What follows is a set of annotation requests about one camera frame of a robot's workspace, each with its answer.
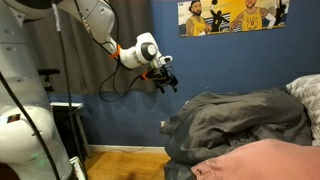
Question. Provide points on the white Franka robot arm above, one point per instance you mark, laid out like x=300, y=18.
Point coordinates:
x=23, y=140

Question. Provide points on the pink pillow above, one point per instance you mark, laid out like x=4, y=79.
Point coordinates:
x=266, y=161

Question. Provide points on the grey bed cover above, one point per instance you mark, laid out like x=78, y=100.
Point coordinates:
x=233, y=123

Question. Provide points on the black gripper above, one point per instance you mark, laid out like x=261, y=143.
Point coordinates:
x=163, y=77

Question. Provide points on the white baseboard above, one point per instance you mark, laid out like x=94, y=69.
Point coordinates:
x=126, y=148

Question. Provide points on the black camera on tripod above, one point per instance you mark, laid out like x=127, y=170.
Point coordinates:
x=48, y=71

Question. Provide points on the basketball players poster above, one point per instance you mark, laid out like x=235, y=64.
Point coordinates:
x=233, y=16

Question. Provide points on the white wall outlet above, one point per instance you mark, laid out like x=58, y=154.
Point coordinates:
x=163, y=124

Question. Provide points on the dark grey curtain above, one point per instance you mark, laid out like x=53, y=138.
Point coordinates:
x=86, y=66

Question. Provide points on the small white-topped side table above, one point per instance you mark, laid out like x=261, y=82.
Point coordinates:
x=66, y=105

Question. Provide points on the white box on floor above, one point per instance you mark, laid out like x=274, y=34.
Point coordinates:
x=77, y=168

